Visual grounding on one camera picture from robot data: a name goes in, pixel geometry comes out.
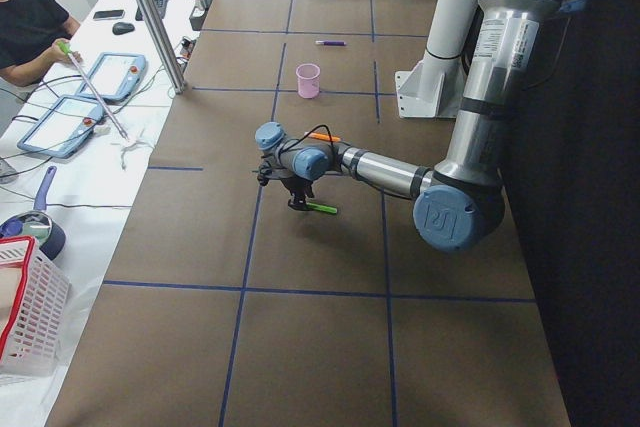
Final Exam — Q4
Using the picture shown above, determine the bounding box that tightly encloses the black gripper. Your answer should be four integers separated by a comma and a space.
286, 179, 314, 211

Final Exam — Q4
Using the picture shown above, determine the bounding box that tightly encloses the green highlighter pen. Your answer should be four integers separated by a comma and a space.
306, 202, 338, 215

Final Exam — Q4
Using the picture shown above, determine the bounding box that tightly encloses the orange highlighter pen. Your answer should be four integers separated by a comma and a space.
308, 132, 342, 142

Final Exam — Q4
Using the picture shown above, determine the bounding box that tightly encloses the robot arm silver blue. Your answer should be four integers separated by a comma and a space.
255, 0, 581, 252

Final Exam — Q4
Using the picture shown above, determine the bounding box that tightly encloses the pink mesh pen holder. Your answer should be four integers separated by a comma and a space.
295, 63, 321, 99

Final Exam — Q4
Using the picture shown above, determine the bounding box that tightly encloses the purple highlighter pen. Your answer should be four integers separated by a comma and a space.
314, 40, 347, 47

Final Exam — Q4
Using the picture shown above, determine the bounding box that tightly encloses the grey metal box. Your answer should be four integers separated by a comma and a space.
189, 0, 213, 31

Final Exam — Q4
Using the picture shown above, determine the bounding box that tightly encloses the far blue teach pendant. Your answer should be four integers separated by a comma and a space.
81, 52, 147, 102

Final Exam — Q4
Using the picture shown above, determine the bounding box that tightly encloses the blue teach pendant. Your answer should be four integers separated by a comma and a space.
81, 52, 147, 102
17, 95, 104, 159

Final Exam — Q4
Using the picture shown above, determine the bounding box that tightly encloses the near blue teach pendant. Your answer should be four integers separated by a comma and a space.
17, 95, 104, 159

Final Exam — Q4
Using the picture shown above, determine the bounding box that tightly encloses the black computer mouse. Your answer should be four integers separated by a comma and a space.
112, 22, 135, 36

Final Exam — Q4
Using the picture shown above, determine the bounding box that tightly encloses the black smartphone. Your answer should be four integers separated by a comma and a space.
93, 9, 125, 21

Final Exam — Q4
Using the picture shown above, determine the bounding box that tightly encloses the long pink grabber stick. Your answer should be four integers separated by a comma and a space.
55, 40, 132, 143

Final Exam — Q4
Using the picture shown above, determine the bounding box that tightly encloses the white red plastic basket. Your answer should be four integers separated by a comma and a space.
1, 236, 70, 384

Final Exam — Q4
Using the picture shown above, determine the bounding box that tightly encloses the seated person black shirt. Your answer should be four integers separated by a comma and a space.
1, 0, 80, 87

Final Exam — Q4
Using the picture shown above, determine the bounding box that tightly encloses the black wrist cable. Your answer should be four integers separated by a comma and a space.
279, 123, 337, 174

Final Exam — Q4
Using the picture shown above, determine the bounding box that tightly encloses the aluminium frame post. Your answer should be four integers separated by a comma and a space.
136, 0, 186, 94

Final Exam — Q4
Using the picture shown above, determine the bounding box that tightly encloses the blue handled saucepan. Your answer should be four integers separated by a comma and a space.
1, 166, 66, 260

